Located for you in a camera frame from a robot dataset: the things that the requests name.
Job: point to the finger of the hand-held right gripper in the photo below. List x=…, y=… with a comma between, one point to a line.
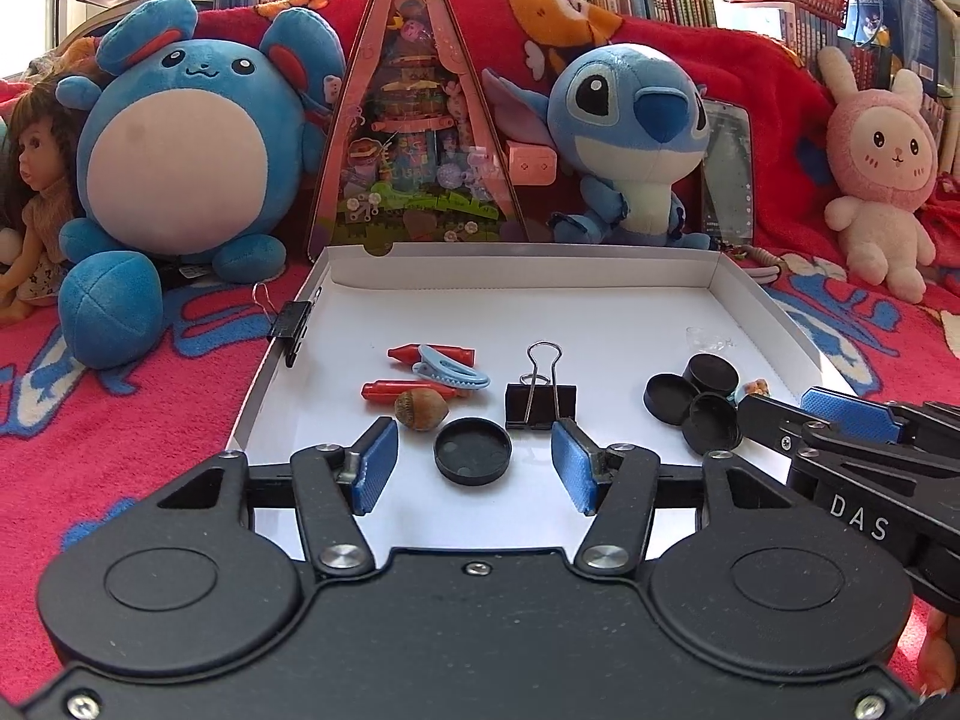
x=772, y=424
x=847, y=406

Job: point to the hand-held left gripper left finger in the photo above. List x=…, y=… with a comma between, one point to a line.
x=375, y=465

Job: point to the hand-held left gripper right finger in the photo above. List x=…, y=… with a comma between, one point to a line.
x=574, y=465

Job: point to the black round cap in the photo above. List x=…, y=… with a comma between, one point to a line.
x=472, y=450
x=709, y=373
x=712, y=427
x=671, y=396

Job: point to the brown nut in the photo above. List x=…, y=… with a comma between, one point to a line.
x=420, y=409

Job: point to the large black binder clip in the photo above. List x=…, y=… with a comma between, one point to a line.
x=540, y=401

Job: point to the red crayon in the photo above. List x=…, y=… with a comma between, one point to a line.
x=397, y=354
x=382, y=390

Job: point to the clear plastic dome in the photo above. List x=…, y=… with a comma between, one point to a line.
x=709, y=337

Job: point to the white cardboard box lid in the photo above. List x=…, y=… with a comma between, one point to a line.
x=615, y=300

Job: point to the person's right hand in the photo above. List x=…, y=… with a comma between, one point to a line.
x=939, y=652

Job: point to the small black binder clip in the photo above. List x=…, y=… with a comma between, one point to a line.
x=289, y=326

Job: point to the red cloth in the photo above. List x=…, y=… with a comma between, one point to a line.
x=949, y=217

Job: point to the pink cartoon printed blanket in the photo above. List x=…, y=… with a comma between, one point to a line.
x=150, y=427

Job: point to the black smartphone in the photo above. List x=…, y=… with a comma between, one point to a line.
x=727, y=172

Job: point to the pink bunny plush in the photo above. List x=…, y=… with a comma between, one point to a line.
x=885, y=150

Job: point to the red fleece blanket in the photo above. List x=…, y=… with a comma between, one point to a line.
x=780, y=127

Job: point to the pink triangular house model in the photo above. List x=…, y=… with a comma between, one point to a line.
x=405, y=165

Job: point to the blue alien plush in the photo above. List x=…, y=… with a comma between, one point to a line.
x=622, y=112

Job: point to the round blue mouse plush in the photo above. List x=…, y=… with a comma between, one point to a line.
x=180, y=165

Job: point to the blue hanging bag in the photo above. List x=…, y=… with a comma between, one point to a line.
x=870, y=7

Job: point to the brown-haired doll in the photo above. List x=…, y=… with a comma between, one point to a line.
x=37, y=165

